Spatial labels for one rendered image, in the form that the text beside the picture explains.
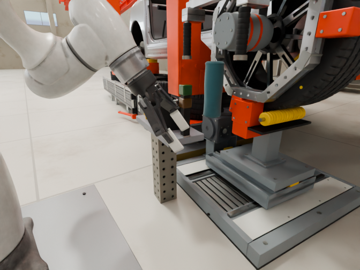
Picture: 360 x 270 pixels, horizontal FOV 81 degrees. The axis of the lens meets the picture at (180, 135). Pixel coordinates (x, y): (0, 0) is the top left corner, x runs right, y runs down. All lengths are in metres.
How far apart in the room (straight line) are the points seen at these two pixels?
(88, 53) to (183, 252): 0.81
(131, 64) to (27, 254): 0.43
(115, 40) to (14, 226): 0.41
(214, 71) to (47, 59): 0.66
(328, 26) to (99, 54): 0.65
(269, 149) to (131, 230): 0.79
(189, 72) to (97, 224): 1.07
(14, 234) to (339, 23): 0.90
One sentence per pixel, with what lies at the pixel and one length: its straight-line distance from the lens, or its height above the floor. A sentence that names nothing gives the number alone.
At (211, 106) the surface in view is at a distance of 1.02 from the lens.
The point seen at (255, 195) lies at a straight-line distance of 1.12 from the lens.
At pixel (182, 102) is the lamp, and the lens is 0.81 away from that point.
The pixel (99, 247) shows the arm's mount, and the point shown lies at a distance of 0.50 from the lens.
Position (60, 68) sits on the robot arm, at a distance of 0.58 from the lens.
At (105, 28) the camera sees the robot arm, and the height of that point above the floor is 0.82.
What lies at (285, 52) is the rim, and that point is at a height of 0.77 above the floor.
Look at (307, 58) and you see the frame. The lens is 0.83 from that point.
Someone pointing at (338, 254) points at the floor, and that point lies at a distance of 1.18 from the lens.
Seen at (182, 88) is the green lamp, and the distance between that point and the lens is 0.80.
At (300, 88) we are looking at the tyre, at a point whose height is 0.65.
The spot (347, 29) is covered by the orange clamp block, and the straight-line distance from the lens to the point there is 0.79.
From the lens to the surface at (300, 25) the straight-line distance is 1.53.
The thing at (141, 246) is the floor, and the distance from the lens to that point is 1.03.
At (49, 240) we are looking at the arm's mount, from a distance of 0.56.
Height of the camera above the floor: 0.76
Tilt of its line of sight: 20 degrees down
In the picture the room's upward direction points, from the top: straight up
